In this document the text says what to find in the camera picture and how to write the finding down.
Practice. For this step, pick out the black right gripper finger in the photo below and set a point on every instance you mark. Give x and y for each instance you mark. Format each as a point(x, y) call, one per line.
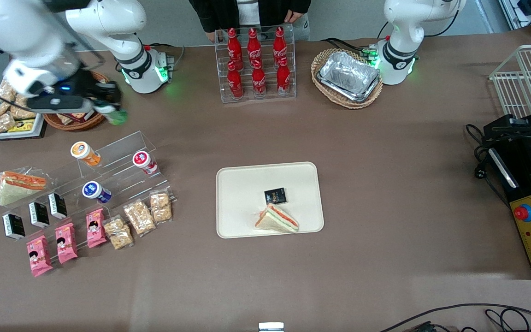
point(109, 91)
point(102, 108)

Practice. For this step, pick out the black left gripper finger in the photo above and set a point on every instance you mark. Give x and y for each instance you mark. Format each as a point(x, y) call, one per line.
point(514, 137)
point(510, 130)

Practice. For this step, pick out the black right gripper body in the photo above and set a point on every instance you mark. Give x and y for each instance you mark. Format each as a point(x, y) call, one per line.
point(91, 87)

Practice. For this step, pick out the green gum bottle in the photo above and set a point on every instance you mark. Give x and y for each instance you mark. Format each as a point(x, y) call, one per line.
point(118, 117)

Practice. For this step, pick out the person right forearm black sleeve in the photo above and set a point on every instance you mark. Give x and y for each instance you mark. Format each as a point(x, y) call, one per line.
point(203, 14)

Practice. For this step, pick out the person left forearm black sleeve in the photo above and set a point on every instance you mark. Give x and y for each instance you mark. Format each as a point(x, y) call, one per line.
point(300, 5)

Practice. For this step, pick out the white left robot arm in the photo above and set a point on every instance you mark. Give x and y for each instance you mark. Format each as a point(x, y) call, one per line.
point(404, 46)

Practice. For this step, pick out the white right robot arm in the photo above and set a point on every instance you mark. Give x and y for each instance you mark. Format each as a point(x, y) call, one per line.
point(127, 55)

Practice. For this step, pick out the orange gum bottle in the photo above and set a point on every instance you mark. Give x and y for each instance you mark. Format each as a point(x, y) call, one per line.
point(85, 153)

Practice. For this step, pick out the white rectangular tray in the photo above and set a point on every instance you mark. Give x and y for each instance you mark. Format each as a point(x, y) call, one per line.
point(39, 127)

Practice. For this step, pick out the red gum bottle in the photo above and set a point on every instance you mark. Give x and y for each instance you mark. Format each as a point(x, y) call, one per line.
point(144, 162)

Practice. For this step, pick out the blue gum bottle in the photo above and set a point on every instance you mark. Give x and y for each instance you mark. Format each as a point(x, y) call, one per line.
point(96, 192)

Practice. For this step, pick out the aluminium foil tray stack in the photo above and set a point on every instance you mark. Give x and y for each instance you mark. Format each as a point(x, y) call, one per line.
point(349, 76)

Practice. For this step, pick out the beige plastic tray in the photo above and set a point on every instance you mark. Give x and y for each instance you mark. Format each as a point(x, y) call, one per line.
point(242, 203)

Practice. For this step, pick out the person right hand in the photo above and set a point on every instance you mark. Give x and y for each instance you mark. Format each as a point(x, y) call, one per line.
point(210, 36)

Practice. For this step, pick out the person left hand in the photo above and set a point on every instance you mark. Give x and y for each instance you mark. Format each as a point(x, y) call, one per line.
point(294, 17)

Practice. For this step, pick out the red cookie box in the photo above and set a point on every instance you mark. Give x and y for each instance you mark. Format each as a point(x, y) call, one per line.
point(79, 116)

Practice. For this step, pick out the brown wicker basket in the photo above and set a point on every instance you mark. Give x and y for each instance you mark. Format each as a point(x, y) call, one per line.
point(76, 125)

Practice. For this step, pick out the yellow snack packet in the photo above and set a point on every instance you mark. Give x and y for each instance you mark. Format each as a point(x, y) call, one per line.
point(21, 125)

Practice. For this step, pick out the clear acrylic stepped shelf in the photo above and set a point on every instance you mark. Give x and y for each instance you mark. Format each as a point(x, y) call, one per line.
point(122, 177)

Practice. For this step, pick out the red emergency stop button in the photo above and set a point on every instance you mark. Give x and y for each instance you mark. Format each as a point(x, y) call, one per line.
point(523, 212)

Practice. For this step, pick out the black yellow control box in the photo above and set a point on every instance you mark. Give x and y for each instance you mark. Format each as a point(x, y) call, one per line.
point(530, 240)

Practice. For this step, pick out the small black white box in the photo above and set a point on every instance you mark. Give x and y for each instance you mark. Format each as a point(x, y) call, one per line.
point(57, 205)
point(39, 214)
point(14, 226)

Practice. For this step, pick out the wrapped triangle sandwich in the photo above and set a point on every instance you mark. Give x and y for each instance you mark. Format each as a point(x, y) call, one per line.
point(16, 189)
point(277, 220)

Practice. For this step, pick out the pink snack pack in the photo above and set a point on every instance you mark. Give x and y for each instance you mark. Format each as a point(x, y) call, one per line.
point(95, 228)
point(66, 243)
point(39, 256)

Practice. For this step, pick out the red cola bottle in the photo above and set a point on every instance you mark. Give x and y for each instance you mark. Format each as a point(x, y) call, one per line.
point(279, 44)
point(235, 82)
point(283, 77)
point(253, 45)
point(259, 79)
point(234, 46)

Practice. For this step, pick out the clear acrylic bottle rack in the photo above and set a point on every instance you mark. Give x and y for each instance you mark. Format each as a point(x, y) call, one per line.
point(268, 94)

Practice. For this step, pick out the person torso black jacket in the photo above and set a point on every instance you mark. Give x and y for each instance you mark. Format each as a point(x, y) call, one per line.
point(251, 11)

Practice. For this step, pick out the light wicker basket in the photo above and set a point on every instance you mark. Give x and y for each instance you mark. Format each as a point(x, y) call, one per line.
point(334, 99)

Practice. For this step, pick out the small black packet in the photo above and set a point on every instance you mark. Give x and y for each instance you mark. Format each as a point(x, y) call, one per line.
point(275, 196)

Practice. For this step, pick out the aluminium frame shelf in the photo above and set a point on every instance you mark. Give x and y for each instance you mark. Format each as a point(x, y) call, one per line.
point(528, 14)

